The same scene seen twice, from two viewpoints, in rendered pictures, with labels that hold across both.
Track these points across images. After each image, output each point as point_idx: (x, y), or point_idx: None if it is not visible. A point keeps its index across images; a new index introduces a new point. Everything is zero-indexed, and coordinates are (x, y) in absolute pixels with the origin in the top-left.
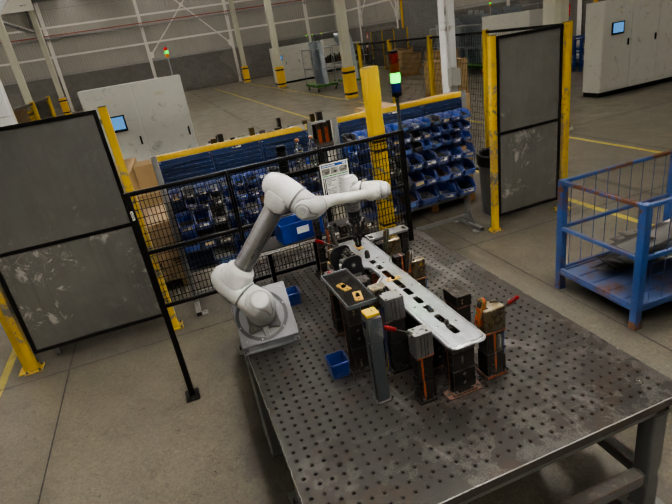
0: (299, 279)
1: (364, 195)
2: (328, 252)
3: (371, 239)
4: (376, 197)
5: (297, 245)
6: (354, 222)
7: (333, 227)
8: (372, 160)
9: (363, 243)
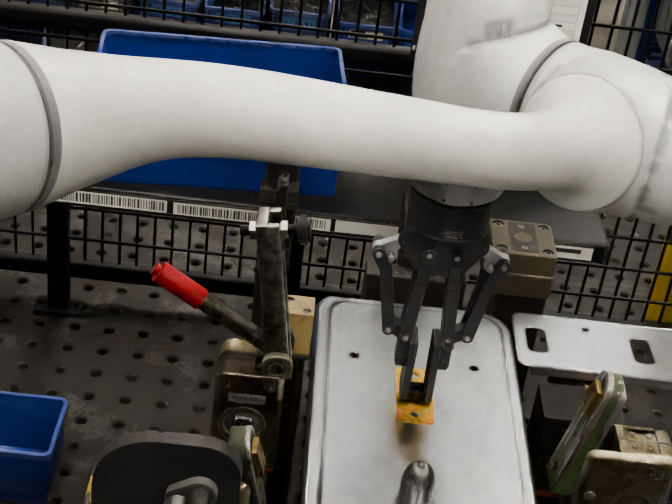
0: (161, 343)
1: (494, 167)
2: (220, 358)
3: (529, 363)
4: (599, 202)
5: (157, 208)
6: (429, 264)
7: (397, 185)
8: None
9: (469, 370)
